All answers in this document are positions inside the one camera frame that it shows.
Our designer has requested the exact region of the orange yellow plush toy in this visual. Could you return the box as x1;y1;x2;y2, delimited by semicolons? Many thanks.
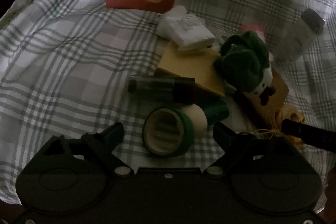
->
252;103;306;150

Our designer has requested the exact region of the green tape roll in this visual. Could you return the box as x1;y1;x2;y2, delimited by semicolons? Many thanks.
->
142;107;195;158

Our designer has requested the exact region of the white tissue pack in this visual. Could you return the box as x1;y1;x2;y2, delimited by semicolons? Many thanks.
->
156;6;216;53

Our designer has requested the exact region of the dark green cylinder tube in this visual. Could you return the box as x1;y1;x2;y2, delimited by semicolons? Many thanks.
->
203;103;230;125

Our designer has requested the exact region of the brown leather wallet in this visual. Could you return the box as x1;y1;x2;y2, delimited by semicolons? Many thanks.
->
251;68;289;124

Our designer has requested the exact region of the cream wooden egg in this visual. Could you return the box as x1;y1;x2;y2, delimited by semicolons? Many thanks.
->
180;104;208;135

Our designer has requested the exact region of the dark green marker pen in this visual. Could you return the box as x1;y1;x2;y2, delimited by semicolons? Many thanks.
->
127;76;195;94

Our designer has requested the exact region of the green white plush toy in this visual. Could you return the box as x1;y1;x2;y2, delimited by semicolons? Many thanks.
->
214;34;273;106

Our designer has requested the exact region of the grey white plaid cloth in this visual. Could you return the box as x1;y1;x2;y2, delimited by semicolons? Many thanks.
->
1;0;335;204

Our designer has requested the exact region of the tan cardboard box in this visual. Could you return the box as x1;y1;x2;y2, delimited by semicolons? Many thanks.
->
155;41;225;97

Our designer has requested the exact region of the clear bottle with dark cap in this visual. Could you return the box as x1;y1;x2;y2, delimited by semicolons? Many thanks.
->
272;8;325;66

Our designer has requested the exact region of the pink white plush toy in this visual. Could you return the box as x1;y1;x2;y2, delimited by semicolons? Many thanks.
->
239;24;273;67

